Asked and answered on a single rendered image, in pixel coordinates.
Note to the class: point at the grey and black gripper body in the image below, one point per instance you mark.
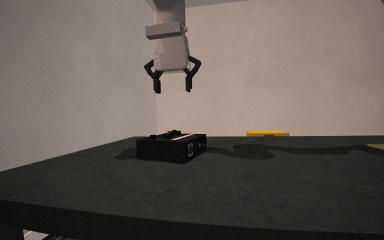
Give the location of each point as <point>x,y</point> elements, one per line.
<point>169,54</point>

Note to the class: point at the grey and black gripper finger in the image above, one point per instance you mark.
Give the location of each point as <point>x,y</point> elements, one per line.
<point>155,76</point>
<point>190,74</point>

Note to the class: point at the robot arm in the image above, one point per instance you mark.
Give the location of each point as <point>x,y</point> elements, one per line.
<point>170,20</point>

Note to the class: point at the black lighting desk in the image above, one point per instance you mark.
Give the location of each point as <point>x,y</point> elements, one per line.
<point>173,146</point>

